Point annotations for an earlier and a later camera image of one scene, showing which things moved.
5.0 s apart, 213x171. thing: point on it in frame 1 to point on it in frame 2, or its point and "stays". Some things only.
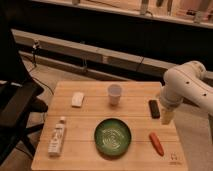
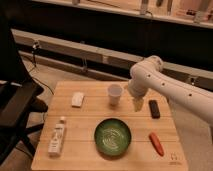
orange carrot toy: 156,141 stays
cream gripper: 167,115 to 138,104
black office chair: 19,93 stays
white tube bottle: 55,142 stays
